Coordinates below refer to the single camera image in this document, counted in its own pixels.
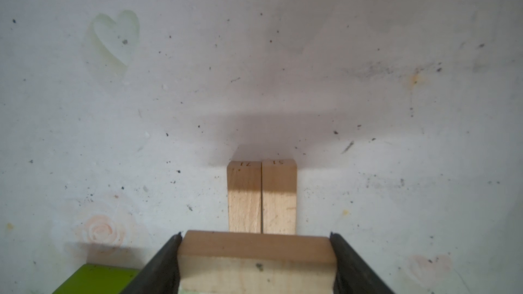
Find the large green block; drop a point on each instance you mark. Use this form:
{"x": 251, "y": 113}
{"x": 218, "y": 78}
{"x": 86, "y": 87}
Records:
{"x": 97, "y": 279}

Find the natural wood plank block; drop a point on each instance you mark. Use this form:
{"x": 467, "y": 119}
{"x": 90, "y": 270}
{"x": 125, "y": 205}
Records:
{"x": 279, "y": 196}
{"x": 244, "y": 196}
{"x": 222, "y": 262}

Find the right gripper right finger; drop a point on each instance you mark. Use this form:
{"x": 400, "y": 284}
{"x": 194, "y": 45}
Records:
{"x": 353, "y": 274}

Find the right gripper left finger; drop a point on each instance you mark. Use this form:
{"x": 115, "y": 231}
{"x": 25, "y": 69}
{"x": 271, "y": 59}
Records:
{"x": 161, "y": 275}

